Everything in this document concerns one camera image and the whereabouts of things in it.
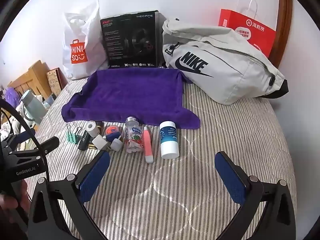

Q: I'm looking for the red paper bag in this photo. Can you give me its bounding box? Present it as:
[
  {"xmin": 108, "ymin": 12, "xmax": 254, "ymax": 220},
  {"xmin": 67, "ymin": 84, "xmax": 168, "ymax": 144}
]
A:
[{"xmin": 218, "ymin": 0, "xmax": 277, "ymax": 58}]

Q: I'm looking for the grey sling bag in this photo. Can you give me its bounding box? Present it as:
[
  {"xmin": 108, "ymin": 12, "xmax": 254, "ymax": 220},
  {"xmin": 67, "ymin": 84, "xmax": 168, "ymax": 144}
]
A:
[{"xmin": 162, "ymin": 17, "xmax": 289, "ymax": 105}]

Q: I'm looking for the green binder clip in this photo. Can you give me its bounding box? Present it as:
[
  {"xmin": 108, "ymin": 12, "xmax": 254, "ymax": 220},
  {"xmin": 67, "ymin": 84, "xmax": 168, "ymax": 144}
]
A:
[{"xmin": 65, "ymin": 124, "xmax": 83, "ymax": 144}]

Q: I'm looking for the teal jug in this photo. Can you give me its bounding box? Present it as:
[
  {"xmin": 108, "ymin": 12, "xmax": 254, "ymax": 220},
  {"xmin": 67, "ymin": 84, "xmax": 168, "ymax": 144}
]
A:
[{"xmin": 19, "ymin": 90, "xmax": 48, "ymax": 125}]

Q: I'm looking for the white tape roll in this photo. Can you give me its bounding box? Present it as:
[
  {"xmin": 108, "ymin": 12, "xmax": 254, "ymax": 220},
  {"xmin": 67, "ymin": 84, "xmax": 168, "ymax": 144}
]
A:
[{"xmin": 85, "ymin": 121, "xmax": 100, "ymax": 138}]

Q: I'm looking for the patterned book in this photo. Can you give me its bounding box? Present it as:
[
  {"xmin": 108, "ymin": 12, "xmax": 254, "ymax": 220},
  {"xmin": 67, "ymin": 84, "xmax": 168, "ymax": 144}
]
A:
[{"xmin": 46, "ymin": 67, "xmax": 68, "ymax": 95}]

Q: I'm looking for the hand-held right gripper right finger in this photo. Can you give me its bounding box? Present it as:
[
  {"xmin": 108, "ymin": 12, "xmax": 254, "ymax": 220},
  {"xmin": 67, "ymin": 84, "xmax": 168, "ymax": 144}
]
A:
[{"xmin": 215, "ymin": 151, "xmax": 298, "ymax": 240}]

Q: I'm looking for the purple plush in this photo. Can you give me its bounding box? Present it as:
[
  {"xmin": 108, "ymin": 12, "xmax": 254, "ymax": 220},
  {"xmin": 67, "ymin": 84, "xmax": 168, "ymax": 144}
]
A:
[{"xmin": 5, "ymin": 87, "xmax": 22, "ymax": 105}]

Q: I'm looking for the light wooden furniture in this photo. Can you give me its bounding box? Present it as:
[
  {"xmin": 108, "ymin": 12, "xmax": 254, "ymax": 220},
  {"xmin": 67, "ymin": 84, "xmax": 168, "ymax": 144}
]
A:
[{"xmin": 7, "ymin": 60, "xmax": 53, "ymax": 100}]

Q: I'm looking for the orange and blue balm jar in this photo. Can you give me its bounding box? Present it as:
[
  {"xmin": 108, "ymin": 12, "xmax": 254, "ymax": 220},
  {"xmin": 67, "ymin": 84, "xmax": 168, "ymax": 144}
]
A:
[{"xmin": 105, "ymin": 126, "xmax": 122, "ymax": 142}]

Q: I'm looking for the brown wooden post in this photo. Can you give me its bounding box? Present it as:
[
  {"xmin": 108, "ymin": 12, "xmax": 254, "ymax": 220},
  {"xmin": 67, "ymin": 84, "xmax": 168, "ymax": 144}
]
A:
[{"xmin": 269, "ymin": 0, "xmax": 293, "ymax": 69}]

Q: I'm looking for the white charger plug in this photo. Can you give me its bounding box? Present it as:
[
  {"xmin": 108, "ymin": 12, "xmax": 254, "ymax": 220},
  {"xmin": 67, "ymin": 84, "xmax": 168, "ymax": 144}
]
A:
[{"xmin": 92, "ymin": 134, "xmax": 109, "ymax": 151}]

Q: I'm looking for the black headset box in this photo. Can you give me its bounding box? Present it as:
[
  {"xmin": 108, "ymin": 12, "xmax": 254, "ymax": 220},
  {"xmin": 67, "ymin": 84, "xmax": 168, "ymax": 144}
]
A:
[{"xmin": 100, "ymin": 10, "xmax": 160, "ymax": 69}]

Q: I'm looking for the black cable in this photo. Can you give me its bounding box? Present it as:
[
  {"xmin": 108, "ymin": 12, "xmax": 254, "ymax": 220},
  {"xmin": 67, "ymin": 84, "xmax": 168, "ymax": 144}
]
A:
[{"xmin": 0, "ymin": 99, "xmax": 50, "ymax": 183}]

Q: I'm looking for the pink and white tube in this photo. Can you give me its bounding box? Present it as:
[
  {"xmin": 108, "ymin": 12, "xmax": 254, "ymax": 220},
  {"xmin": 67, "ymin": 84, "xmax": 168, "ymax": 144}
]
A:
[{"xmin": 143, "ymin": 126, "xmax": 154, "ymax": 165}]

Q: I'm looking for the white plastic shopping bag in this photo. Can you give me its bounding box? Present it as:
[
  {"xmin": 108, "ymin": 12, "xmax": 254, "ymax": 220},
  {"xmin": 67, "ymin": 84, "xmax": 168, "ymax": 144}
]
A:
[{"xmin": 62, "ymin": 0, "xmax": 108, "ymax": 80}]

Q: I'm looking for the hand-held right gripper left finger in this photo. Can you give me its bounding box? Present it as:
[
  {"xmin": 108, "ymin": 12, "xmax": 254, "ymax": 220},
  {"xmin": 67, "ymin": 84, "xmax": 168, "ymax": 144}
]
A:
[{"xmin": 27, "ymin": 151, "xmax": 111, "ymax": 240}]

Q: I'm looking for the white and blue bottle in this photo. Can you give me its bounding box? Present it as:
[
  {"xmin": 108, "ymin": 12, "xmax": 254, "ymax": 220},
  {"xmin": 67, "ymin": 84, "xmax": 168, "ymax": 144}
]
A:
[{"xmin": 159, "ymin": 121, "xmax": 179, "ymax": 159}]

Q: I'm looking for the black rectangular case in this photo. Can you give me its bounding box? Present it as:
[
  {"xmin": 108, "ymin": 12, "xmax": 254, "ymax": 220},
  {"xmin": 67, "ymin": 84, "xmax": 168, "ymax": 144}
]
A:
[{"xmin": 78, "ymin": 129, "xmax": 91, "ymax": 151}]

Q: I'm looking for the small brown glass bottle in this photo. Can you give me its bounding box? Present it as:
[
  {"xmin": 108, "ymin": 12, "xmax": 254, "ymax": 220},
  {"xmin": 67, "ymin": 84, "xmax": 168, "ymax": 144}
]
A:
[{"xmin": 90, "ymin": 121, "xmax": 105, "ymax": 150}]

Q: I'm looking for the clear bottle watermelon print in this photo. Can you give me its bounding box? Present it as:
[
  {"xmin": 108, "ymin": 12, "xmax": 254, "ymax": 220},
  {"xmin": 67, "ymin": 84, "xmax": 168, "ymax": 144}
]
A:
[{"xmin": 124, "ymin": 116, "xmax": 145, "ymax": 154}]

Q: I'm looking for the small white cap bottle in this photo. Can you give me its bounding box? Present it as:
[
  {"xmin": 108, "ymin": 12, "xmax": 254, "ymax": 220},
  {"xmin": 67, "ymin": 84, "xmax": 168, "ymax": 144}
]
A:
[{"xmin": 111, "ymin": 135, "xmax": 123, "ymax": 152}]

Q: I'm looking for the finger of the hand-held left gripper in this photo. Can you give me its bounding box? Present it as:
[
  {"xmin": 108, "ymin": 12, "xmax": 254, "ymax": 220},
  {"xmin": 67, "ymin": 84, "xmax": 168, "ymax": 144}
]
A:
[
  {"xmin": 6, "ymin": 129, "xmax": 37, "ymax": 145},
  {"xmin": 32, "ymin": 137, "xmax": 60, "ymax": 156}
]

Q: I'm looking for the purple towel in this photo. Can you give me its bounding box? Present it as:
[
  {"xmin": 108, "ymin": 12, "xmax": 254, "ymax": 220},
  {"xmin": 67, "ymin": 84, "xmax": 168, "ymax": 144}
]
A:
[{"xmin": 61, "ymin": 69, "xmax": 201, "ymax": 130}]

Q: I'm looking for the person's left hand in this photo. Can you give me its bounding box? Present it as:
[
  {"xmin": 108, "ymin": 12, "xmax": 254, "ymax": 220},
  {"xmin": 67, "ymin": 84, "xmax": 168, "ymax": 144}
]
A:
[{"xmin": 0, "ymin": 180, "xmax": 31, "ymax": 221}]

